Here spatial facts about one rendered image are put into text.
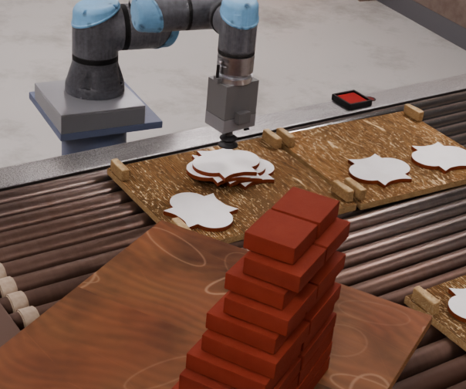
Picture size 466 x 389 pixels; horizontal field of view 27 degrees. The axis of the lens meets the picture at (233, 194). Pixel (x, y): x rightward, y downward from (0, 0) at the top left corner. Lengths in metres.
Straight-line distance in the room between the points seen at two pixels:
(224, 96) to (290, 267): 0.85
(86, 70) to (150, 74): 2.61
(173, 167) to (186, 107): 2.58
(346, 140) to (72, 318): 1.04
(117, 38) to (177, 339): 1.16
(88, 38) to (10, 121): 2.11
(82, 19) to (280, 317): 1.40
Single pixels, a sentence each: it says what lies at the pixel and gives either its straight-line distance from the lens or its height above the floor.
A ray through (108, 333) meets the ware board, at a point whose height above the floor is 1.04.
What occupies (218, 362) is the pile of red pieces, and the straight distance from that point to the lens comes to 1.20.
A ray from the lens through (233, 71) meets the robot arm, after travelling 1.94.
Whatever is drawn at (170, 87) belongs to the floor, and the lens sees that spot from 4.90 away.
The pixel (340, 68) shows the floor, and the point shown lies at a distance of 5.37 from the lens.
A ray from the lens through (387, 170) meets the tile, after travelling 2.18.
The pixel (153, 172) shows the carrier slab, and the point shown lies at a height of 0.94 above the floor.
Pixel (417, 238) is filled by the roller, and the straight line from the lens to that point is 2.01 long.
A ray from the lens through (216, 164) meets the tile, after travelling 2.05.
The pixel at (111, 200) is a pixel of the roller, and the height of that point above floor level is 0.91.
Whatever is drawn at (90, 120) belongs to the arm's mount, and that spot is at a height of 0.90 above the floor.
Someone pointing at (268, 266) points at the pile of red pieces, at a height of 1.29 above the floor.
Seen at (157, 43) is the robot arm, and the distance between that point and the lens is 2.48.
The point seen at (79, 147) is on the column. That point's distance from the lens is 2.51.
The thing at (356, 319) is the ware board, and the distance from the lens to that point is 1.52.
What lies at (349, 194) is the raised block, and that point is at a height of 0.95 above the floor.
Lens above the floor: 1.92
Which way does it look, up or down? 29 degrees down
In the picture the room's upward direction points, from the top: 5 degrees clockwise
